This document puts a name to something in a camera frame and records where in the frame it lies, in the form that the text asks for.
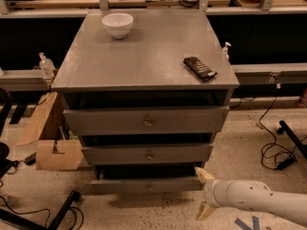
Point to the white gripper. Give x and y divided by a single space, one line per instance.
210 192

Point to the grey bottom drawer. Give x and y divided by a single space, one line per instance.
146 179

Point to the grey drawer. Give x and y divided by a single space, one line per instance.
128 121
146 179
150 154

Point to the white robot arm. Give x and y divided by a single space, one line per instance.
249 195

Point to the grey middle drawer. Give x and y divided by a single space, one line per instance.
150 154

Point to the grey top drawer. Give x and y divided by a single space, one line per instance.
128 121

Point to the grey drawer cabinet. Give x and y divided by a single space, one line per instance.
145 69

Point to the black stand leg right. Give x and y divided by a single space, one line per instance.
293 137

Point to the black stand leg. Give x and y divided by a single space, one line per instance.
293 137
16 220

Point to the dark snack bar wrapper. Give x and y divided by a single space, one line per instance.
203 72

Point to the black stand leg left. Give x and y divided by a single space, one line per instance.
16 220

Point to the white pump bottle right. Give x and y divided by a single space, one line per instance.
226 47

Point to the cardboard box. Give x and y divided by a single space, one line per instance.
43 130

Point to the white ceramic bowl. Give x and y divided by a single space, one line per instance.
118 24

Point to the clear sanitizer bottle left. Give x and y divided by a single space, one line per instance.
46 65

